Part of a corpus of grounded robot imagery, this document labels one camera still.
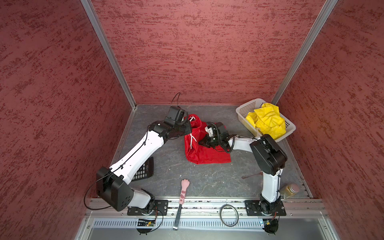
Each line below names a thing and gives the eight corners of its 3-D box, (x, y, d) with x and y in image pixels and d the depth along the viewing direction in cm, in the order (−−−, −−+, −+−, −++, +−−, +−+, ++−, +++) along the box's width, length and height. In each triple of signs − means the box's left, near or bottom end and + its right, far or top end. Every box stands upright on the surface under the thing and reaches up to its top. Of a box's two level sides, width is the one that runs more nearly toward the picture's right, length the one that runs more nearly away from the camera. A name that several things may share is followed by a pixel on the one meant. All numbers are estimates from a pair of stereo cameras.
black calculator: (133, 180, 85) (132, 179, 82) (139, 159, 93) (138, 157, 91) (152, 180, 85) (150, 179, 82) (156, 159, 93) (155, 157, 91)
